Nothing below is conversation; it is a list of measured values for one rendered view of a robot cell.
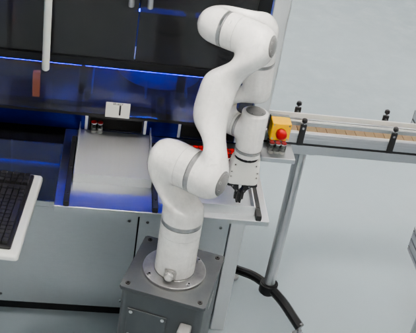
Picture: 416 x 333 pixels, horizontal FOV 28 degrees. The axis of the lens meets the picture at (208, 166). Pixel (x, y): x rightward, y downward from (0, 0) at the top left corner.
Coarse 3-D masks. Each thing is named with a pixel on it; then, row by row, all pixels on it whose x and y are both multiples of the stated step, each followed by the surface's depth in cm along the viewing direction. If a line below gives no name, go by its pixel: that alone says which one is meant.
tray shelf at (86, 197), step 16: (64, 144) 293; (192, 144) 306; (64, 160) 285; (64, 176) 276; (64, 192) 269; (80, 192) 270; (96, 192) 272; (112, 192) 273; (128, 192) 274; (144, 192) 275; (64, 208) 263; (80, 208) 264; (96, 208) 264; (112, 208) 265; (128, 208) 267; (144, 208) 268; (160, 208) 269; (240, 224) 271; (256, 224) 272
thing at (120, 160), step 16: (80, 128) 297; (80, 144) 294; (96, 144) 296; (112, 144) 297; (128, 144) 299; (144, 144) 300; (80, 160) 286; (96, 160) 287; (112, 160) 289; (128, 160) 290; (144, 160) 292; (80, 176) 274; (96, 176) 274; (112, 176) 275; (128, 176) 281; (144, 176) 283
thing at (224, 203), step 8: (224, 192) 282; (232, 192) 282; (248, 192) 284; (208, 200) 276; (216, 200) 277; (224, 200) 278; (232, 200) 278; (248, 200) 280; (208, 208) 270; (216, 208) 271; (224, 208) 271; (232, 208) 271; (240, 208) 271; (248, 208) 271
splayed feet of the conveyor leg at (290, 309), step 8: (240, 272) 373; (248, 272) 369; (256, 272) 368; (256, 280) 365; (264, 288) 359; (272, 288) 359; (272, 296) 359; (280, 296) 357; (280, 304) 356; (288, 304) 355; (288, 312) 354; (296, 320) 352; (296, 328) 351
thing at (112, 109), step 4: (108, 104) 289; (112, 104) 289; (116, 104) 289; (120, 104) 289; (124, 104) 289; (128, 104) 289; (108, 108) 290; (112, 108) 290; (116, 108) 290; (124, 108) 290; (128, 108) 290; (108, 112) 291; (112, 112) 291; (116, 112) 291; (124, 112) 291; (128, 112) 291; (108, 116) 292; (112, 116) 292; (116, 116) 292; (120, 116) 292; (124, 116) 292; (128, 116) 292
